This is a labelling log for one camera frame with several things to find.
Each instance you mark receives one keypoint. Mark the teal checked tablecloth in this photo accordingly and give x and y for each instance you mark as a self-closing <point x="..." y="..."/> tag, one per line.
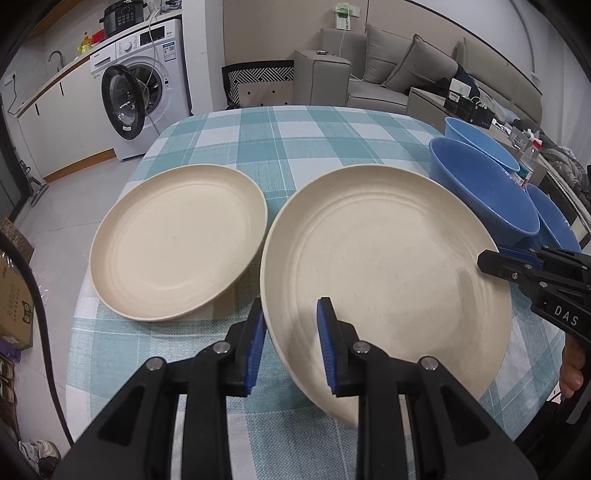
<point x="286" y="138"/>

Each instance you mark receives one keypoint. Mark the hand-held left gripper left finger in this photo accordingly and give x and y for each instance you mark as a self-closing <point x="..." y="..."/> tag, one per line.
<point x="256" y="341"/>

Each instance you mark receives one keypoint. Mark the grey cushion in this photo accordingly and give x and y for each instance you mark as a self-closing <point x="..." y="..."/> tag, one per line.
<point x="425" y="64"/>
<point x="383" y="55"/>

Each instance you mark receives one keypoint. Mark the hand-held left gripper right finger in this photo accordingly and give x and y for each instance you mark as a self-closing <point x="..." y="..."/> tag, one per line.
<point x="325" y="350"/>

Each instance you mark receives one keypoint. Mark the blue bowl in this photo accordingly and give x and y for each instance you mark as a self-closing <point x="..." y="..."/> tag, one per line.
<point x="485" y="198"/>
<point x="554" y="221"/>
<point x="480" y="138"/>

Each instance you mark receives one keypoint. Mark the clear water bottle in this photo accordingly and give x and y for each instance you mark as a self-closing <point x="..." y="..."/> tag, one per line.
<point x="526" y="170"/>

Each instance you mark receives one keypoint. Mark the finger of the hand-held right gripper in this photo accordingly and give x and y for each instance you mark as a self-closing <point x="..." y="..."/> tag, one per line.
<point x="503" y="267"/>
<point x="519" y="256"/>

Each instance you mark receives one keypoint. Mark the grey cabinet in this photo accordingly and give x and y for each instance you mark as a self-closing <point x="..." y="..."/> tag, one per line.
<point x="425" y="101"/>

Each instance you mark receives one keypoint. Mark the wall socket with charger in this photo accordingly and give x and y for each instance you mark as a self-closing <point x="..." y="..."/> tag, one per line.
<point x="344" y="16"/>

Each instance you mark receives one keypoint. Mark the white box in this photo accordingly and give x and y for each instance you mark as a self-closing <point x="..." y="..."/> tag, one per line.
<point x="461" y="86"/>

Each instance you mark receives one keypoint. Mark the black box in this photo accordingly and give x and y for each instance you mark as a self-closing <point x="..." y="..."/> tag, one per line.
<point x="466" y="110"/>

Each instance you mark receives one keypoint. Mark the white washing machine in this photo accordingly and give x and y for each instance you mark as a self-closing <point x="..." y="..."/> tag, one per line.
<point x="171" y="55"/>

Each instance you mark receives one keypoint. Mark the yellow bottle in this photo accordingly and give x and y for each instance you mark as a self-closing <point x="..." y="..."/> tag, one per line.
<point x="86" y="44"/>

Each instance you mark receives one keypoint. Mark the cardboard box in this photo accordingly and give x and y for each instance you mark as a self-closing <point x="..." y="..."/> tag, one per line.
<point x="14" y="304"/>

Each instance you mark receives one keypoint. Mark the white kitchen counter cabinet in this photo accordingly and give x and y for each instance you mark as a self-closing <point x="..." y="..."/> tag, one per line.
<point x="69" y="115"/>

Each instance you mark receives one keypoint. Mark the white shoe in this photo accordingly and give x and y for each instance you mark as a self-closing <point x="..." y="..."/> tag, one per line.
<point x="39" y="450"/>

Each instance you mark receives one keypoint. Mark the metal faucet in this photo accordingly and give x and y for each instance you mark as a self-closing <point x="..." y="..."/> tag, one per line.
<point x="56" y="54"/>

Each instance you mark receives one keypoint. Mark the cream plate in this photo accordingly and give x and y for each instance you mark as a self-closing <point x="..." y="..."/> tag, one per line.
<point x="383" y="277"/>
<point x="175" y="240"/>

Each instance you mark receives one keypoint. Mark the grey blanket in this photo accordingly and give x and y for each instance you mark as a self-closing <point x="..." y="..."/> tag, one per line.
<point x="561" y="161"/>

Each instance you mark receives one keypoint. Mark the person's right hand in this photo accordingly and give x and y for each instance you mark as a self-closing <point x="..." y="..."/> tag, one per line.
<point x="572" y="369"/>

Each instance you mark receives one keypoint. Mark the black pressure cooker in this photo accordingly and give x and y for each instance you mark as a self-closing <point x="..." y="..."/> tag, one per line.
<point x="122" y="16"/>

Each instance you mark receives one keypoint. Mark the grey sofa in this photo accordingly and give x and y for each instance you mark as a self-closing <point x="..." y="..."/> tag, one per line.
<point x="323" y="78"/>

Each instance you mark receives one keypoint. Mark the chair with patterned cushion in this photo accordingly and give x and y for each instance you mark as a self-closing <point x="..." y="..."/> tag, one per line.
<point x="258" y="85"/>

